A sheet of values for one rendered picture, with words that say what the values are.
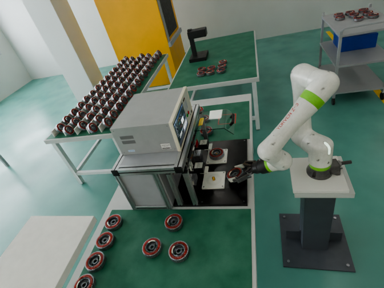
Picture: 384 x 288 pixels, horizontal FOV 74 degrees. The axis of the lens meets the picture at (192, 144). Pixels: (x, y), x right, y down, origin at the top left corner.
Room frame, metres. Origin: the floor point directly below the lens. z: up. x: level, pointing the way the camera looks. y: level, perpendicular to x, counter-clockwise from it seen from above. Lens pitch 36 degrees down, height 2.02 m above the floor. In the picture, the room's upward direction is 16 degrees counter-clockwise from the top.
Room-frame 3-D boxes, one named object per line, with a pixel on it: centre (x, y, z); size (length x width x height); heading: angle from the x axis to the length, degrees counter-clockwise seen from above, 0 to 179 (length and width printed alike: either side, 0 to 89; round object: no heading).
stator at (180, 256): (0.80, 0.23, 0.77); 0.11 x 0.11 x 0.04
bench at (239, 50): (3.66, -0.71, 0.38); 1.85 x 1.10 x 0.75; 161
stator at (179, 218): (1.00, 0.24, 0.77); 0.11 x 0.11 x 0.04
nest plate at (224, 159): (1.47, -0.16, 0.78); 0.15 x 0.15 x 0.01; 71
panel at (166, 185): (1.44, 0.12, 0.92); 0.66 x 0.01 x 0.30; 161
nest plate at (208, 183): (1.24, -0.08, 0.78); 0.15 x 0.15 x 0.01; 71
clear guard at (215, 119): (1.53, -0.17, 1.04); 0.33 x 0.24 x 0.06; 71
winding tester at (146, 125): (1.47, 0.18, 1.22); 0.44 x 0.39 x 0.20; 161
